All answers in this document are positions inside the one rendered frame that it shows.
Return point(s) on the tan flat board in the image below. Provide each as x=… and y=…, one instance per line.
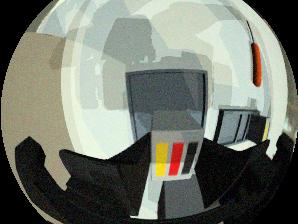
x=31, y=105

